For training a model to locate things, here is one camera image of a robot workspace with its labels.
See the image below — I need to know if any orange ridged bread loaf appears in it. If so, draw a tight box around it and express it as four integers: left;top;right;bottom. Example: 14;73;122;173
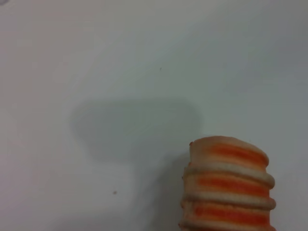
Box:
178;136;277;231

